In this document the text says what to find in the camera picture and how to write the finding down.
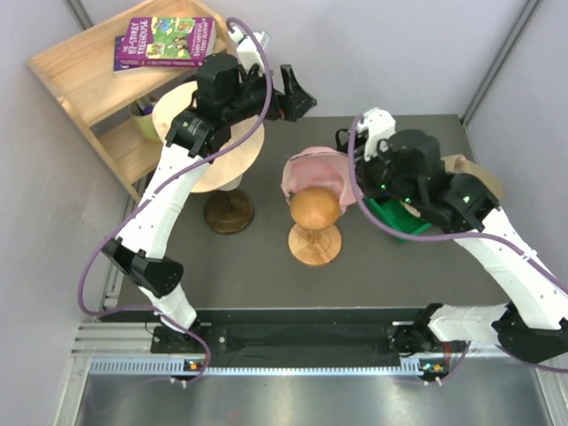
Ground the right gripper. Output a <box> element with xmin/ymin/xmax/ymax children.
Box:
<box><xmin>351</xmin><ymin>138</ymin><xmax>421</xmax><ymax>211</ymax></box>

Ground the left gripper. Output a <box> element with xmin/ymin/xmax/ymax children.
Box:
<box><xmin>222</xmin><ymin>63</ymin><xmax>316</xmax><ymax>127</ymax></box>

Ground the pink baseball cap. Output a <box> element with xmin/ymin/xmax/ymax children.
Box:
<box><xmin>280</xmin><ymin>146</ymin><xmax>356</xmax><ymax>214</ymax></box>

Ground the tan baseball cap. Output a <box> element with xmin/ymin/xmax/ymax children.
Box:
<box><xmin>401</xmin><ymin>154</ymin><xmax>505</xmax><ymax>218</ymax></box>

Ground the cream bucket hat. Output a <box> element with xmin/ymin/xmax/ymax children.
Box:
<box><xmin>152</xmin><ymin>82</ymin><xmax>264</xmax><ymax>193</ymax></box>

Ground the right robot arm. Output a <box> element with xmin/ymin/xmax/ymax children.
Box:
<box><xmin>344</xmin><ymin>126</ymin><xmax>567</xmax><ymax>365</ymax></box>

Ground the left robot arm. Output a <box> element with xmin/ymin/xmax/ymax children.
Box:
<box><xmin>102</xmin><ymin>53</ymin><xmax>317</xmax><ymax>352</ymax></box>

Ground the green plastic tray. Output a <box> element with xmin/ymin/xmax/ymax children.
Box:
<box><xmin>364</xmin><ymin>198</ymin><xmax>431</xmax><ymax>235</ymax></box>

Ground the black cap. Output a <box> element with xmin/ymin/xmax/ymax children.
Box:
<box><xmin>335</xmin><ymin>128</ymin><xmax>350</xmax><ymax>154</ymax></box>

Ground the round wooden hat stand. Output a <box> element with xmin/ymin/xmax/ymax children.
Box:
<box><xmin>288</xmin><ymin>186</ymin><xmax>343</xmax><ymax>266</ymax></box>

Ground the purple treehouse book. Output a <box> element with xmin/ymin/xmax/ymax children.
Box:
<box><xmin>115</xmin><ymin>16</ymin><xmax>217</xmax><ymax>68</ymax></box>

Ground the cream mannequin head stand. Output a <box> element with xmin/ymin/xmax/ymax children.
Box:
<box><xmin>203</xmin><ymin>175</ymin><xmax>255</xmax><ymax>235</ymax></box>

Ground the green pen cup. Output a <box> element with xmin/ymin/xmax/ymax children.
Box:
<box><xmin>128</xmin><ymin>95</ymin><xmax>161</xmax><ymax>144</ymax></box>

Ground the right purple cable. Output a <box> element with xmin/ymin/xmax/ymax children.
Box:
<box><xmin>347</xmin><ymin>114</ymin><xmax>568</xmax><ymax>386</ymax></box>

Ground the purple cable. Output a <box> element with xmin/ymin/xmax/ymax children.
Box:
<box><xmin>78</xmin><ymin>17</ymin><xmax>272</xmax><ymax>387</ymax></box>
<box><xmin>347</xmin><ymin>114</ymin><xmax>568</xmax><ymax>386</ymax></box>

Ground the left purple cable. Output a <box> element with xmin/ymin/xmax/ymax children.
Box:
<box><xmin>78</xmin><ymin>17</ymin><xmax>272</xmax><ymax>387</ymax></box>

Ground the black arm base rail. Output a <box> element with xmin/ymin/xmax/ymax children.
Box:
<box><xmin>150</xmin><ymin>308</ymin><xmax>478</xmax><ymax>367</ymax></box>

